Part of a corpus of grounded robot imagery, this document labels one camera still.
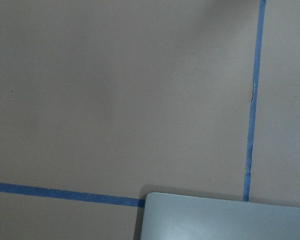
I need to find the grey laptop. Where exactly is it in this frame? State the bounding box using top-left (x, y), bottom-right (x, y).
top-left (140, 192), bottom-right (300, 240)

